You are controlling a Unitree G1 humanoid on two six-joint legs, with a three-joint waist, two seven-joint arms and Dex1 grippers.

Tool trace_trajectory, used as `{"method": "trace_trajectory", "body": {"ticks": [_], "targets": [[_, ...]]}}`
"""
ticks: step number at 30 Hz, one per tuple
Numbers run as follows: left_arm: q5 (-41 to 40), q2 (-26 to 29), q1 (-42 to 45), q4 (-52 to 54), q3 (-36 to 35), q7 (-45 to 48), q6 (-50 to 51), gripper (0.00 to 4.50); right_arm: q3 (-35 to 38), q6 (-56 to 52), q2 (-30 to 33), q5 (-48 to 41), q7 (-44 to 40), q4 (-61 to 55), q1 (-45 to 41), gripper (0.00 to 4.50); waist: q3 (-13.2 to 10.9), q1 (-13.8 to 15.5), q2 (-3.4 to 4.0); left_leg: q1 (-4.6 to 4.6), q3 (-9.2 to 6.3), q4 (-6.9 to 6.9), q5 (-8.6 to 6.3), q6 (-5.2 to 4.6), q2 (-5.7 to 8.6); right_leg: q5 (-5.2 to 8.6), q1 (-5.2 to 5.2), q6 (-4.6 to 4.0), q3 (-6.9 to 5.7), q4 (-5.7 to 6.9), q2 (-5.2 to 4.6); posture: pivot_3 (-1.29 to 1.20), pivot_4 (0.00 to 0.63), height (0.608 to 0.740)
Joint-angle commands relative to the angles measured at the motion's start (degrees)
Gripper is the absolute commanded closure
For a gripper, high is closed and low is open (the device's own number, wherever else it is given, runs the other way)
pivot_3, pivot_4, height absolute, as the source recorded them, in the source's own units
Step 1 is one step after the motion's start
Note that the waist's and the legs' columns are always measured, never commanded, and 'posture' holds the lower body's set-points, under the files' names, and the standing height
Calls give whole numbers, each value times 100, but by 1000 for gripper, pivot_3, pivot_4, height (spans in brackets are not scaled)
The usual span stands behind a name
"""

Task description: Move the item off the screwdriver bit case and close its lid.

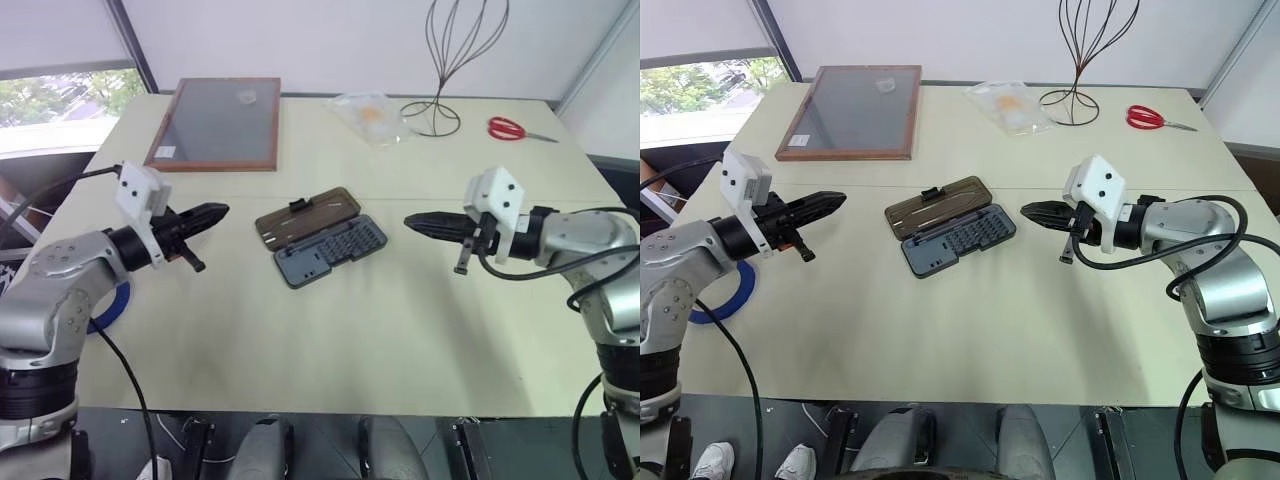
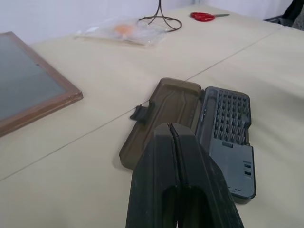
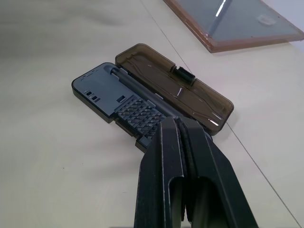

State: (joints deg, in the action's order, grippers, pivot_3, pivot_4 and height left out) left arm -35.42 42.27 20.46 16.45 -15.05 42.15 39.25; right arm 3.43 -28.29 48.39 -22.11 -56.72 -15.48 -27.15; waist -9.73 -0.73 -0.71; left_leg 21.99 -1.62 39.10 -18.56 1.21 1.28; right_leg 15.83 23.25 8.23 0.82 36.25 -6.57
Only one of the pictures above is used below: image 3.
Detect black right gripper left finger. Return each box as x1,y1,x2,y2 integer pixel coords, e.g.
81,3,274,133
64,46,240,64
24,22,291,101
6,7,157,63
133,116,189,228

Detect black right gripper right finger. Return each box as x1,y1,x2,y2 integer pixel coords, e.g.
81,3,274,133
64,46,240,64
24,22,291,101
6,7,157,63
178,117,259,228

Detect grey screwdriver kit case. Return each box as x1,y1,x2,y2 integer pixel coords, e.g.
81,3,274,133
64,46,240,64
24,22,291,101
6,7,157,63
71,43,235,154

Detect wooden framed grey board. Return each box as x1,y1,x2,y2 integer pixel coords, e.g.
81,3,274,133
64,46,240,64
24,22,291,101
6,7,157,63
162,0,304,54

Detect grey screwdriver handle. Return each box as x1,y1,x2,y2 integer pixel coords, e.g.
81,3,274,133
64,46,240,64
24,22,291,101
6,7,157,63
108,67,179,119

